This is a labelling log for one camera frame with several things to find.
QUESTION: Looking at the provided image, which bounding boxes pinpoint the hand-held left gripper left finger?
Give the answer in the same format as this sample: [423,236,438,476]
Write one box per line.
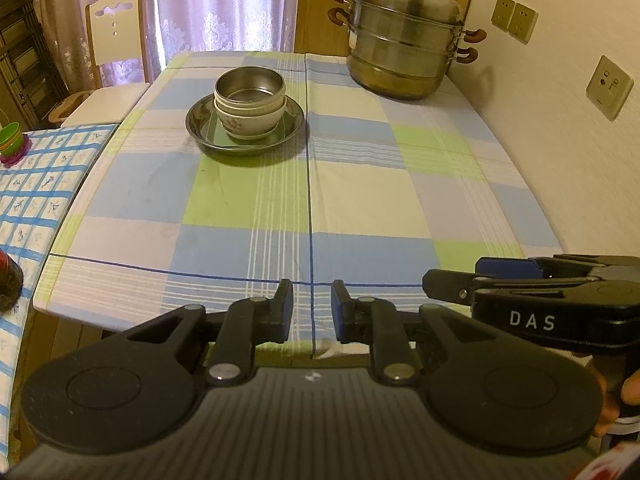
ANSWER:
[127,278,295,387]

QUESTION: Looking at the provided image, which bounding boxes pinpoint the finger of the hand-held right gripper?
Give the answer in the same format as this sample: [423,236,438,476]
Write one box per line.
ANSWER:
[475,254,640,282]
[422,268,602,307]

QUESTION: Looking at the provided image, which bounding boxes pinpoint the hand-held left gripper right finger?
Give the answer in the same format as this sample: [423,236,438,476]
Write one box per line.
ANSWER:
[331,280,502,387]

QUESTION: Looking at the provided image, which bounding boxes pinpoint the green square plate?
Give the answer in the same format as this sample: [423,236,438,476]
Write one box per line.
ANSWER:
[209,110,282,149]

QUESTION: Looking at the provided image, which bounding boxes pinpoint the white floral porcelain bowl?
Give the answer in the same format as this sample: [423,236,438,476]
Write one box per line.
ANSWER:
[215,95,288,141]

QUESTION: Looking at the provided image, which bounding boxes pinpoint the wide stainless steel basin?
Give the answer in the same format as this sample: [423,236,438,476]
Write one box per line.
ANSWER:
[185,92,306,157]

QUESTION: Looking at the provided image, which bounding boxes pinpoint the cream plastic bowl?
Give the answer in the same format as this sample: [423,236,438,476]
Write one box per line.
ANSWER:
[214,85,288,112]

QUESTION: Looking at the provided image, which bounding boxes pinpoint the small steel bowl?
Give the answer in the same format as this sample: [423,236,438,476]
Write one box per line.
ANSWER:
[214,66,287,106]

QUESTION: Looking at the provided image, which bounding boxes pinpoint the person's right hand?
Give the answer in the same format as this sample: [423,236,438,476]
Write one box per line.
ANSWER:
[590,371,640,437]

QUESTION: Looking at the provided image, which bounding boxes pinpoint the checked pastel tablecloth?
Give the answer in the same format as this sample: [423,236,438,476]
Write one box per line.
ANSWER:
[32,50,566,357]

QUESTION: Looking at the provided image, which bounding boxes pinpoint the red and white cloth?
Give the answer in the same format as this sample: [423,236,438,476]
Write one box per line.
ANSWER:
[570,440,640,480]

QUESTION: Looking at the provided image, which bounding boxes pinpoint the steel steamer pot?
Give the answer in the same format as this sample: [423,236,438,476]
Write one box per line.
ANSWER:
[328,0,488,101]

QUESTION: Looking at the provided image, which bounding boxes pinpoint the blue grid tablecloth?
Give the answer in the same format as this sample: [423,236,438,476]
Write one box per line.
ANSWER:
[0,122,121,466]

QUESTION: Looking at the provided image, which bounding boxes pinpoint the dark bottle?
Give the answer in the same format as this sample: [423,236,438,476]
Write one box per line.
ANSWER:
[0,250,25,314]

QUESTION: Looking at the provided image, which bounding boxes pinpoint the wooden door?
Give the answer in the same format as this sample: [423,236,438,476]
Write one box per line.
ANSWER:
[295,0,482,59]

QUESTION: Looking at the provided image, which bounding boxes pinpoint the purple lace curtain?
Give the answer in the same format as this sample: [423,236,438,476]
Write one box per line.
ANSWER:
[25,0,301,92]

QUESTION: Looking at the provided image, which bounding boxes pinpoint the stacked colourful plastic cups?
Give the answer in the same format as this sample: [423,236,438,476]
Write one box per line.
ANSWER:
[0,121,32,167]

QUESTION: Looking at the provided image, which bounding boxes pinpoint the wooden chair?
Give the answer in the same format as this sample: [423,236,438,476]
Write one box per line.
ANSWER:
[50,0,153,129]

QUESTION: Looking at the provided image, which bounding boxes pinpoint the black shelf rack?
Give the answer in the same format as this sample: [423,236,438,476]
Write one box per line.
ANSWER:
[0,0,68,131]

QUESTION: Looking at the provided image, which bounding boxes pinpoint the beige wall socket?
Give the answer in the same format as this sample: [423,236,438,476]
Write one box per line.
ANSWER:
[585,55,635,122]

